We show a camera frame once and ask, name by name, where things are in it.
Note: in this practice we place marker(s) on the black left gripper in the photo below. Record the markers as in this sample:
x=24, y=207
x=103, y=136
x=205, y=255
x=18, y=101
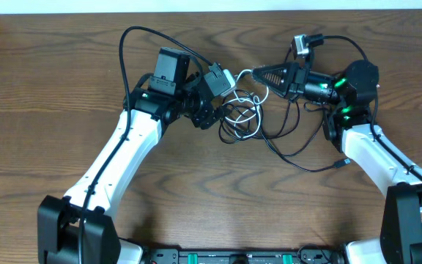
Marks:
x=206, y=116

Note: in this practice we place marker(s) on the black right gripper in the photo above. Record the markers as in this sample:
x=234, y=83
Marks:
x=292, y=81

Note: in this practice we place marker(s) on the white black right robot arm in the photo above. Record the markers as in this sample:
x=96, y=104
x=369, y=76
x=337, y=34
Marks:
x=349, y=102

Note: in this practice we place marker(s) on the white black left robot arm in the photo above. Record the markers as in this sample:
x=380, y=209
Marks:
x=79, y=227

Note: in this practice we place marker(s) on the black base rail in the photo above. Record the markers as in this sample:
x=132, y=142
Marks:
x=305, y=255

